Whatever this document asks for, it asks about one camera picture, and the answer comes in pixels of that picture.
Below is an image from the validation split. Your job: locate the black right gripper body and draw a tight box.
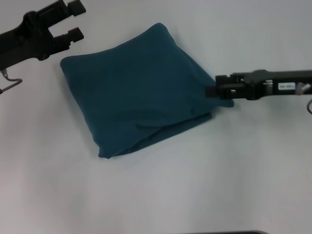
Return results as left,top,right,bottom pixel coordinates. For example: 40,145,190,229
243,69,312,101

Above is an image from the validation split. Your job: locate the teal t-shirt with cream print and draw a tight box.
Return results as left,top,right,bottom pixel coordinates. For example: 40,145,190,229
60,22,235,160

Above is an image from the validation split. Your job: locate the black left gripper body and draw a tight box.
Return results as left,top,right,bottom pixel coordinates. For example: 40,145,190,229
0,11,58,72

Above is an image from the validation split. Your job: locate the dark red cable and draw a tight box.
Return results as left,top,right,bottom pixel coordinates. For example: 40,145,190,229
0,69,23,95

